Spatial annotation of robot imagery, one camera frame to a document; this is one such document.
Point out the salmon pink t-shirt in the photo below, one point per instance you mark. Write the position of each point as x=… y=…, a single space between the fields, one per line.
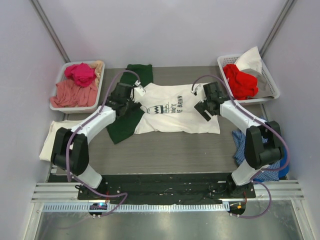
x=70 y=95

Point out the red t-shirt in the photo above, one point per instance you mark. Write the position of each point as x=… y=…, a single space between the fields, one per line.
x=242 y=85

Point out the folded cream t-shirt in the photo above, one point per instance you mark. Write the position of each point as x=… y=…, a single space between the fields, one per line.
x=46 y=152

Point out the white and green t-shirt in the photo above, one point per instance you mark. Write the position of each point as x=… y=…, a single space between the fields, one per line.
x=163 y=108

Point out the beige garment in bin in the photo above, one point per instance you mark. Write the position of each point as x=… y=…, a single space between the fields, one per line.
x=98 y=69

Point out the grey white garment in basket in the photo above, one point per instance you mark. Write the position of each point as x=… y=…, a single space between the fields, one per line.
x=250 y=64

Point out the solid blue garment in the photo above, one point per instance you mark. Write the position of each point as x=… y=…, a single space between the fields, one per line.
x=282 y=173

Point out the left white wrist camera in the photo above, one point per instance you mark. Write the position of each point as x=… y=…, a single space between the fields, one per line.
x=138 y=89

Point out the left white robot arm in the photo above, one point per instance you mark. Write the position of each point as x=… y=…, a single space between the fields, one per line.
x=70 y=150

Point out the magenta t-shirt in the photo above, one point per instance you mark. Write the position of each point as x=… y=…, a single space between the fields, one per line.
x=82 y=74

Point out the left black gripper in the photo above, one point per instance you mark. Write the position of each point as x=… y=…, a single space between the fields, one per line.
x=130 y=105

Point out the right white perforated basket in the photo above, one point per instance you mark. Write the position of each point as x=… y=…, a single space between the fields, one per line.
x=231 y=59

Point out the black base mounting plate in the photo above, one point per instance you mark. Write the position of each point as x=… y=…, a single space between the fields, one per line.
x=178 y=188

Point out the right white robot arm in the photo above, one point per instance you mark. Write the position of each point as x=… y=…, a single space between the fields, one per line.
x=262 y=146

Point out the slotted white cable duct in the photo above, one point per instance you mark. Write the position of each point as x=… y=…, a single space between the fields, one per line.
x=98 y=207

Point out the blue plaid shirt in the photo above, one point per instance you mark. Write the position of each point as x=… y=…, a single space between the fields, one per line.
x=239 y=139

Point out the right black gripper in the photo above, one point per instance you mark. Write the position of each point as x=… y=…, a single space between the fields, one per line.
x=204 y=110

